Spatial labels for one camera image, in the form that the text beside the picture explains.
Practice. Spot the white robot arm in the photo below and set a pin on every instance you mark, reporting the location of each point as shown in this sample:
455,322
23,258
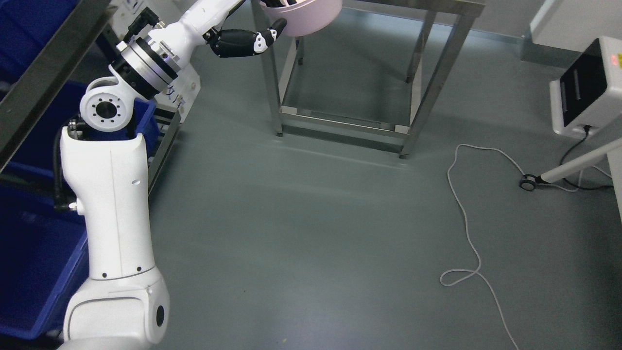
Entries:
124,303

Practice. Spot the white labelled sign panel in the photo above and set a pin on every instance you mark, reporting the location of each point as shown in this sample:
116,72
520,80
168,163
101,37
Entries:
182,92

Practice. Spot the stainless steel table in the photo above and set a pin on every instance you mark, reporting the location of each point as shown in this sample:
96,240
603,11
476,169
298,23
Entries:
372,76

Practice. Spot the white black box device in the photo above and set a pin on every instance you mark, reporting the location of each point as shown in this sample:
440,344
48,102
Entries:
589,92

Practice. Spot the pink bowl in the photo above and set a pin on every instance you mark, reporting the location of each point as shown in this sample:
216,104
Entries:
300,28
302,9

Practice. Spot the white wheeled stand leg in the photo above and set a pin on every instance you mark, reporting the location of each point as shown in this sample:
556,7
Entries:
530,182

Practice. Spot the blue bin lower left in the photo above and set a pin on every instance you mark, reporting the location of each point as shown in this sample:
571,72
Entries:
43,251

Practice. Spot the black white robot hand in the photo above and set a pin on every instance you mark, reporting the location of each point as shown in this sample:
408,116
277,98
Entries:
237,42

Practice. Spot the metal shelf rack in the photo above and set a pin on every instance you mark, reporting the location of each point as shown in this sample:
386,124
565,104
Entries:
31,95

